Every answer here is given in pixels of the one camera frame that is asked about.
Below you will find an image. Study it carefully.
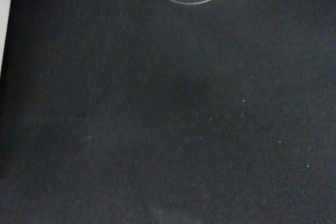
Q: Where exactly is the black bench cloth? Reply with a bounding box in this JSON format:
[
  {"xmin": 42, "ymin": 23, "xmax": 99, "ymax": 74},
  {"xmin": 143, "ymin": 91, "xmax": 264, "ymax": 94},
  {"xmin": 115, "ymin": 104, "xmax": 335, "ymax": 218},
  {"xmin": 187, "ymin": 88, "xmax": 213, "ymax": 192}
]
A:
[{"xmin": 0, "ymin": 0, "xmax": 336, "ymax": 224}]

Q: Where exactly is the white electronic balance steel pan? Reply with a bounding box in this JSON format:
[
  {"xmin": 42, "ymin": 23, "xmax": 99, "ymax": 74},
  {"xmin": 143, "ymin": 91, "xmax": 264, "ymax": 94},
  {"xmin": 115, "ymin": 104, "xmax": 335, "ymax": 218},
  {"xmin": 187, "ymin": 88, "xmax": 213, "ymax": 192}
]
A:
[{"xmin": 0, "ymin": 0, "xmax": 16, "ymax": 78}]

